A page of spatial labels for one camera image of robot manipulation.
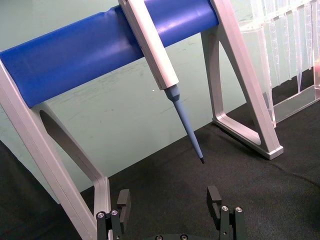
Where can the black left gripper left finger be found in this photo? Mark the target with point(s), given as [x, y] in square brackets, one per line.
[124, 202]

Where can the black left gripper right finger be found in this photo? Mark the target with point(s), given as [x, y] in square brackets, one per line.
[213, 196]

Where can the black table cloth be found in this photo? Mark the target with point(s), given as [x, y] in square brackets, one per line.
[190, 180]

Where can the clear acrylic tip rack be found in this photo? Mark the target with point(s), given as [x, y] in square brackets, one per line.
[290, 105]

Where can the clear plastic pipette tip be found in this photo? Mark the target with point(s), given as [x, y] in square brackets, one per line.
[274, 55]
[308, 37]
[285, 47]
[299, 50]

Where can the grey stand with blue bar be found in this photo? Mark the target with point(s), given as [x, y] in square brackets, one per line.
[65, 55]

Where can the white pipette with blue shaft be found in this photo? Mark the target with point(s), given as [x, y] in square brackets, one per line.
[150, 40]

